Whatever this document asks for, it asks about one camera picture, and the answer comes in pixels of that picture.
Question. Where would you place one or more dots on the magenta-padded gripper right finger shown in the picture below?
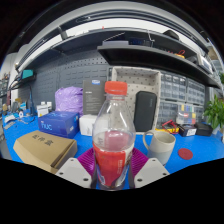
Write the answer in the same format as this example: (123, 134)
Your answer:
(150, 171)

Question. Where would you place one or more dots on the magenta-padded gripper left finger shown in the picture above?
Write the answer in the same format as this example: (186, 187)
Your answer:
(75, 171)

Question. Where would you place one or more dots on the clear bottle with red cap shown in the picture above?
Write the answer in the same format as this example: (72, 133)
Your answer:
(111, 163)

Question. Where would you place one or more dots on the beige and grey mug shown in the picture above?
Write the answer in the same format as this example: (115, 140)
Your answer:
(163, 146)

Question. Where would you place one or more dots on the flat round red coaster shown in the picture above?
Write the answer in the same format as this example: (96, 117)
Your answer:
(185, 154)

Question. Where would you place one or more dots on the brown cardboard box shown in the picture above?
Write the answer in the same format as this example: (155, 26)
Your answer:
(41, 148)

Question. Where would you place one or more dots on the small white carton box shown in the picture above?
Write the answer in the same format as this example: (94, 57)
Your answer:
(87, 125)

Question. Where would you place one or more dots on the blue carton box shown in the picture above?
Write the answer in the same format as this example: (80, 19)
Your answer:
(58, 124)

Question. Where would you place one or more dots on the black box with white label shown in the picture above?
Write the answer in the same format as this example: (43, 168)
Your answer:
(187, 131)

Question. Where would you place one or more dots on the black rounded speaker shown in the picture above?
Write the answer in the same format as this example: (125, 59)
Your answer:
(145, 110)

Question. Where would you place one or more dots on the drawer cabinet with coloured drawers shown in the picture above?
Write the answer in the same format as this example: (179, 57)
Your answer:
(168, 112)

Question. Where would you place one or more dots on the flat black case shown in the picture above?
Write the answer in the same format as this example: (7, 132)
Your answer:
(204, 130)

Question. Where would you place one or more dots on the purple plastic bag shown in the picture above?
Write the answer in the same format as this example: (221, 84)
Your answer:
(69, 100)

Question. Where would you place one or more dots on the dark grey carton box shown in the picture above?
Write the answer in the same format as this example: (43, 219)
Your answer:
(94, 96)

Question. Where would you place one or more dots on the green potted plant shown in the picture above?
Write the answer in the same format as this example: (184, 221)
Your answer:
(215, 113)

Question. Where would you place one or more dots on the white dotted storage tray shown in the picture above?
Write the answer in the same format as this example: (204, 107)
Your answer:
(126, 81)

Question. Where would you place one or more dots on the teal bin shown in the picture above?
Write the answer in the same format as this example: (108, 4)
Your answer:
(27, 74)

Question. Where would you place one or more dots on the white shelf rack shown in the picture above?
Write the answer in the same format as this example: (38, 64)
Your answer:
(217, 65)

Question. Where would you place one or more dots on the black wall shelf unit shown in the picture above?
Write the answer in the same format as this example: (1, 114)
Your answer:
(143, 56)

